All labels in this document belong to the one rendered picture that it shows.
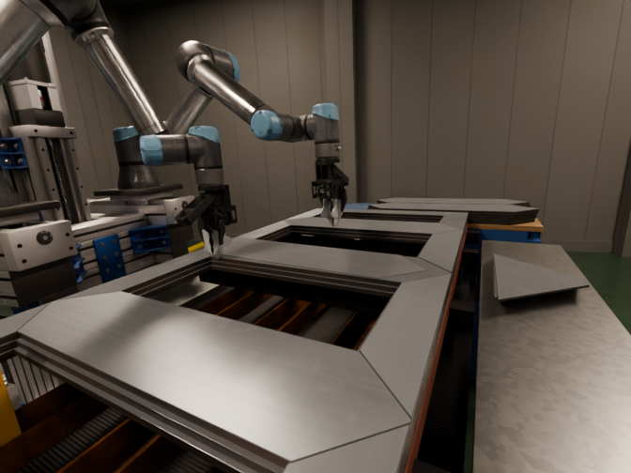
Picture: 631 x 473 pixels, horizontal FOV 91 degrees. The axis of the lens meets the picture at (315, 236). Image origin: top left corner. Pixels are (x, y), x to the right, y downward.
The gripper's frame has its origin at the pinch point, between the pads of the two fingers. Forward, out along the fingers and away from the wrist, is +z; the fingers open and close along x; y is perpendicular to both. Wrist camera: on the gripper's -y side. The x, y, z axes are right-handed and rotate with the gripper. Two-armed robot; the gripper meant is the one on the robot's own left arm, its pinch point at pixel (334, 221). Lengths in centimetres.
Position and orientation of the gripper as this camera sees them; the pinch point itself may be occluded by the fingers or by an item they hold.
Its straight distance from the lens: 101.2
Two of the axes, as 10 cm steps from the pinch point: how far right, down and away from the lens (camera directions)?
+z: 0.7, 9.7, 2.4
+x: 8.7, 0.6, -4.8
